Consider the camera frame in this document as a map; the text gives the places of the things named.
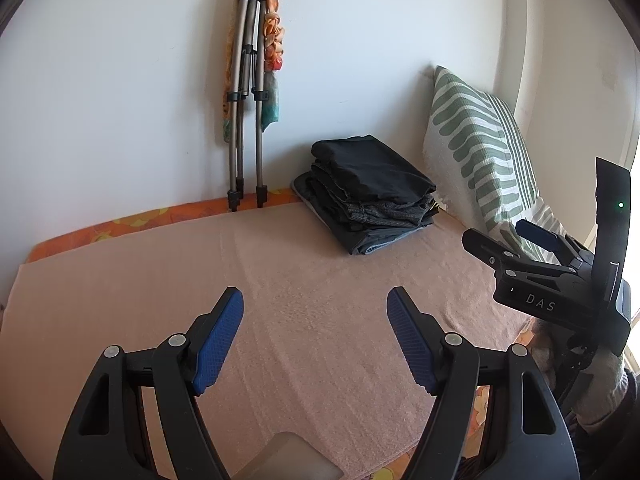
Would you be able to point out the blue grey folded garment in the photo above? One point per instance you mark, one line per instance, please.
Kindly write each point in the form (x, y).
(370, 246)

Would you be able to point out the orange floral scarf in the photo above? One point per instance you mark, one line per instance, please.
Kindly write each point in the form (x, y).
(272, 40)

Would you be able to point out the black pants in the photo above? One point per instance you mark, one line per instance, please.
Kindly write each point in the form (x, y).
(375, 170)

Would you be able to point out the metal tripod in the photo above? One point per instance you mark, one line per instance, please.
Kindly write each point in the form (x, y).
(258, 135)

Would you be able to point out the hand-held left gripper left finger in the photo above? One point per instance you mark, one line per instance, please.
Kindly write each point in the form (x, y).
(217, 345)

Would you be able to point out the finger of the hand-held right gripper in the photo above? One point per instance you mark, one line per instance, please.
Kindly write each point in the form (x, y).
(537, 234)
(482, 245)

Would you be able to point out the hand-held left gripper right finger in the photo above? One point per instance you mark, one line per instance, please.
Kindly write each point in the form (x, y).
(410, 340)

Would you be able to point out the person's right forearm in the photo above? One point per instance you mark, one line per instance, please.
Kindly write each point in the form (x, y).
(610, 445)

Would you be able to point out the pink blanket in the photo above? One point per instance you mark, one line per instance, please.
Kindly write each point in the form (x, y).
(300, 310)

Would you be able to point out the person's right hand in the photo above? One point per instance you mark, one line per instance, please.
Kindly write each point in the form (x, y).
(602, 385)

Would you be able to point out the green striped white pillow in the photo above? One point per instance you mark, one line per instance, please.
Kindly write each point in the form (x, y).
(475, 150)

